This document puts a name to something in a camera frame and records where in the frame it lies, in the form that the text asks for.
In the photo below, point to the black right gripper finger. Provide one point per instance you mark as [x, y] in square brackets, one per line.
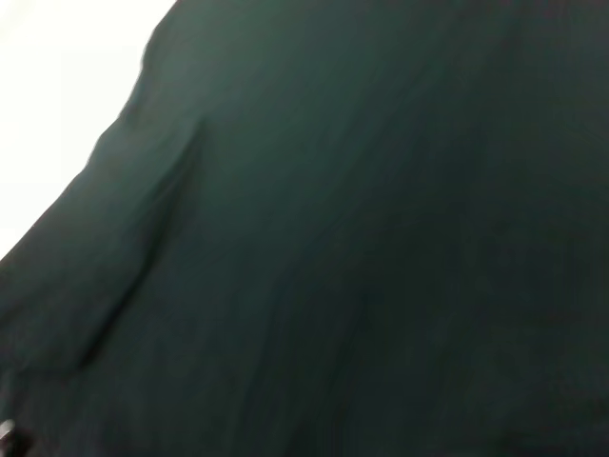
[14, 443]

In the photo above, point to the black t-shirt with FREE print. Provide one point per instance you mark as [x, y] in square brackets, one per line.
[333, 238]

